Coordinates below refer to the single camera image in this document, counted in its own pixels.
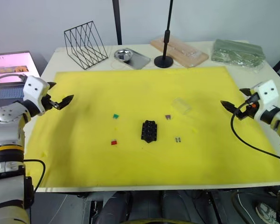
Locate black round-base stand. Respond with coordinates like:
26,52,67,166
154,0,175,69

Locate open laptop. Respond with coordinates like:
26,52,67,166
0,50,41,101

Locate flat steel tray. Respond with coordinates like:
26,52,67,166
113,49,152,70

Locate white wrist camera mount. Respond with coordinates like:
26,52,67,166
250,79,280,121
22,75,51,116

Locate black upright pole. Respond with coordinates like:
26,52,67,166
112,0,123,45

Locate black fuse box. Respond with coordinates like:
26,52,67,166
140,119,160,144

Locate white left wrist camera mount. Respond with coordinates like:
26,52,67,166
22,75,51,116

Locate round steel bowl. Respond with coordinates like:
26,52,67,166
113,48,134,63

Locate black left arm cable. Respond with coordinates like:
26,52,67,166
22,159,47,194

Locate black wire file rack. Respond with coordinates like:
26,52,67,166
63,21,109,71

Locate grey white sneaker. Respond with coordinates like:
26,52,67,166
255,202,280,224

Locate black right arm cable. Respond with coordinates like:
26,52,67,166
230,93,280,161

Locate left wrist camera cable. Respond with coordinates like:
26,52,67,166
0,73,27,87

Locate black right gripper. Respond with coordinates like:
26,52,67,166
220,88,260,120

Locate dark rounded shape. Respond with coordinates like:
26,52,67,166
95,191,133,224

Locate clear plastic cover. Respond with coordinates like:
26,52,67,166
171,98,193,116

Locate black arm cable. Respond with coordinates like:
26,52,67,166
230,93,280,161
22,159,47,194

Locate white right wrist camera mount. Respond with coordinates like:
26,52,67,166
250,79,280,121

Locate yellow foam mat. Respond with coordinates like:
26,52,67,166
24,66,280,189

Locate wooden board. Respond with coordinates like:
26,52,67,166
149,35,210,69

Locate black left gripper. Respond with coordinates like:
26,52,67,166
42,82,75,112

